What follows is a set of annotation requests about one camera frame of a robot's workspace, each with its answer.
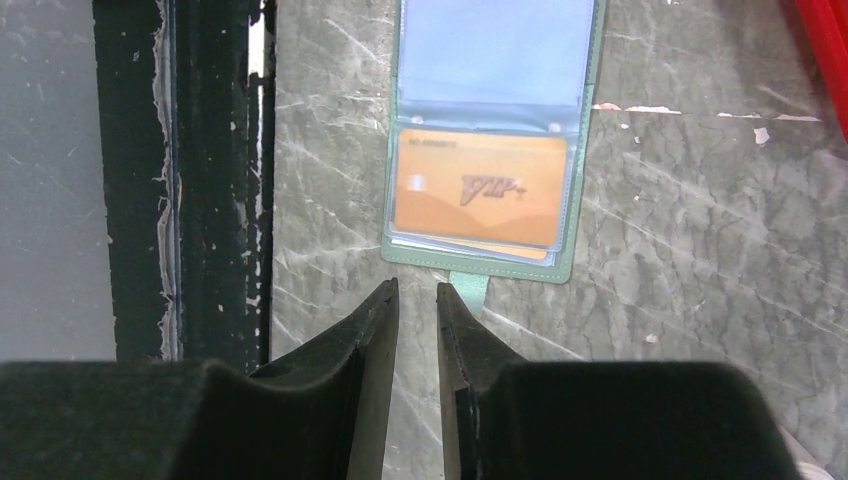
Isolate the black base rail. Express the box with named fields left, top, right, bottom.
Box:
left=93, top=1, right=277, bottom=373

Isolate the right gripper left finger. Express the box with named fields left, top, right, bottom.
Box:
left=1, top=279, right=399, bottom=479

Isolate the red plastic bin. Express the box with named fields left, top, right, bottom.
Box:
left=794, top=0, right=847, bottom=137

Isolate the orange VIP card in holder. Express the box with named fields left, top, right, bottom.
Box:
left=391, top=128, right=568, bottom=247

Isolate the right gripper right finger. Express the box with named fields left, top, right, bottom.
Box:
left=437, top=283, right=800, bottom=479

